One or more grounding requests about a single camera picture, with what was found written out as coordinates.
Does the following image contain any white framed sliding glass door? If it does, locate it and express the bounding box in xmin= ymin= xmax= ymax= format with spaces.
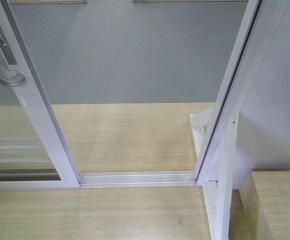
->
xmin=0 ymin=0 xmax=81 ymax=190

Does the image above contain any white wall panel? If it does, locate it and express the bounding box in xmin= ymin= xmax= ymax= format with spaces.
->
xmin=233 ymin=0 xmax=290 ymax=189

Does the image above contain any plywood box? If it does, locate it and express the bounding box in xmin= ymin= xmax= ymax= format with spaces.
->
xmin=239 ymin=171 xmax=290 ymax=240

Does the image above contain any plywood base platform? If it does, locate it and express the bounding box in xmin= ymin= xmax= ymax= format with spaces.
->
xmin=0 ymin=102 xmax=212 ymax=240

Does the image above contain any white door frame post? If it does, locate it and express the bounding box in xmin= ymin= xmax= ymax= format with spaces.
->
xmin=193 ymin=0 xmax=290 ymax=240

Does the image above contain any white wooden support frame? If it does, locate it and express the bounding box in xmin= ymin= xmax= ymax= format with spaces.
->
xmin=189 ymin=107 xmax=237 ymax=240

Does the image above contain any aluminium floor track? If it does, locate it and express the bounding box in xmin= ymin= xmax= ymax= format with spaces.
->
xmin=80 ymin=170 xmax=196 ymax=188

